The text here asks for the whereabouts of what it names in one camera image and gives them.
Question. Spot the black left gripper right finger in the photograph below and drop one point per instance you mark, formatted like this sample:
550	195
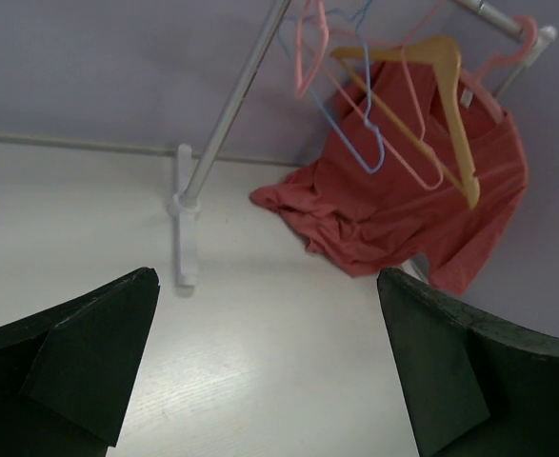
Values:
474	384

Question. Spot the thick pink plastic hanger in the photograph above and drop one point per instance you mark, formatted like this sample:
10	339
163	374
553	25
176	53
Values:
472	82

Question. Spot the white metal clothes rack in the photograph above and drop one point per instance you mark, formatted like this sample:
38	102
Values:
190	177

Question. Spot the orange wooden hanger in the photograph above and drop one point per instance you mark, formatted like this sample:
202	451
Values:
442	54

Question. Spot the pink hanger far left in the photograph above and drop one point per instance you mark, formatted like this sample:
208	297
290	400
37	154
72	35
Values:
307	60

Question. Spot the red t shirt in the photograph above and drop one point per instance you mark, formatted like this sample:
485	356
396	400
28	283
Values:
366	213

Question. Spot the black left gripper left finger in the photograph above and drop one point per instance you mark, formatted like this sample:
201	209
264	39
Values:
67	373

